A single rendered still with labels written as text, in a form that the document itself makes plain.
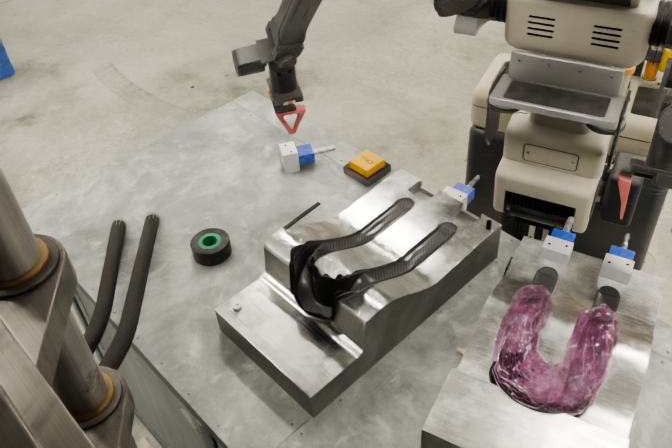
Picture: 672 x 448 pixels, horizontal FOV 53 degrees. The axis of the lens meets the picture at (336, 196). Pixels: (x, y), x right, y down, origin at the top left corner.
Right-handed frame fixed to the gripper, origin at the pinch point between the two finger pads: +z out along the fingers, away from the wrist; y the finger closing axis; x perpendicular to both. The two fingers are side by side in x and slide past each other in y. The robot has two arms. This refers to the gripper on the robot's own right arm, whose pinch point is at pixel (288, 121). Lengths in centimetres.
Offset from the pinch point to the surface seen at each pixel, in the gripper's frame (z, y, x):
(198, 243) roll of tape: 9.1, 23.8, -24.9
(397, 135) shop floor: 94, -109, 63
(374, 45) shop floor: 94, -194, 78
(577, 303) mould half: 6, 63, 38
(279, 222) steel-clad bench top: 12.6, 19.1, -7.4
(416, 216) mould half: 3.7, 35.6, 18.1
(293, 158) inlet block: 8.6, 2.8, -0.4
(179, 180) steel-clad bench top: 12.7, -3.1, -27.4
